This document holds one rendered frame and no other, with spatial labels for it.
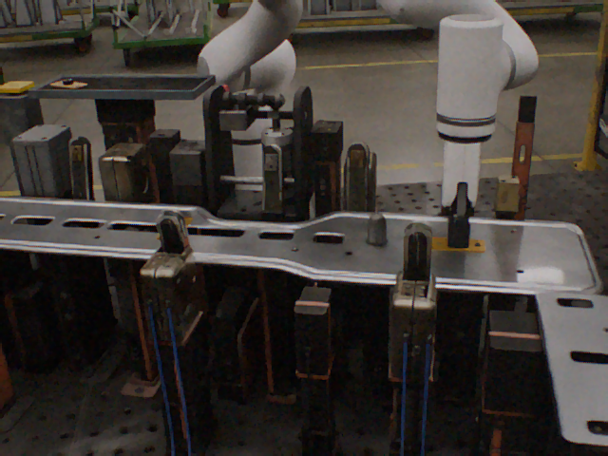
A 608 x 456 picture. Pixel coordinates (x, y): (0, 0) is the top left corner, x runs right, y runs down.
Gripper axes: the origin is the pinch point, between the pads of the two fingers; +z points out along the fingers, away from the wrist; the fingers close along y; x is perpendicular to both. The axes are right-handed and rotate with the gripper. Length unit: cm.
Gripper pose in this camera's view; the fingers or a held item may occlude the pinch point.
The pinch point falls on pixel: (458, 228)
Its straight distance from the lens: 106.1
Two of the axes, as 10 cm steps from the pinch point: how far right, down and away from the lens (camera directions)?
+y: -2.1, 4.3, -8.8
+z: 0.4, 9.0, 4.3
